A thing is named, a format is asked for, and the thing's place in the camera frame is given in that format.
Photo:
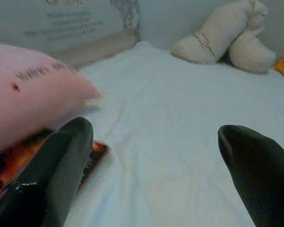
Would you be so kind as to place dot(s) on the white bed sheet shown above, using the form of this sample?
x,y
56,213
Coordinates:
x,y
168,130

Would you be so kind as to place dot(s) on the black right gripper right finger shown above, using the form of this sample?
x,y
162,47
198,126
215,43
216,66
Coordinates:
x,y
255,170

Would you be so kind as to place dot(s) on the red black book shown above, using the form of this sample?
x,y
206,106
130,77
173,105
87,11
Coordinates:
x,y
11,160

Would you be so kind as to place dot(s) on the cream plush pillow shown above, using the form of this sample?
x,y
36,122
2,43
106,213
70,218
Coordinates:
x,y
222,40

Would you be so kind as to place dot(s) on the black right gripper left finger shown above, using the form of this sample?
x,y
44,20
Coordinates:
x,y
61,165

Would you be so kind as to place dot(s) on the pink pillow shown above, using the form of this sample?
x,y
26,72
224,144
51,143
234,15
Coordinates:
x,y
33,94

